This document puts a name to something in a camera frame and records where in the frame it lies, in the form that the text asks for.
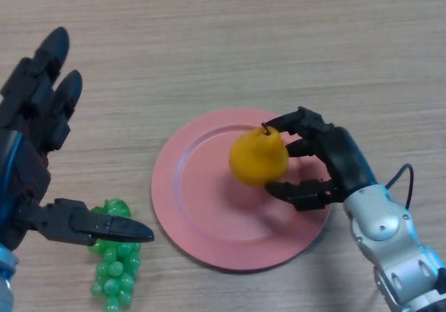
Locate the yellow pear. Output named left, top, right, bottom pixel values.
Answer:
left=228, top=123, right=290, bottom=189

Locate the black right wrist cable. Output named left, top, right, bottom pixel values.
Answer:
left=385, top=164, right=415, bottom=210

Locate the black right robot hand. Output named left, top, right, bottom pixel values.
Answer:
left=261, top=106, right=380, bottom=212

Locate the green grape bunch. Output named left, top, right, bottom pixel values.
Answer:
left=86, top=196, right=142, bottom=312

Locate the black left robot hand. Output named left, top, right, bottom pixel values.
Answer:
left=0, top=26, right=155, bottom=252

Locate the pink round plate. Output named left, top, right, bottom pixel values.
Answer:
left=151, top=108, right=331, bottom=274

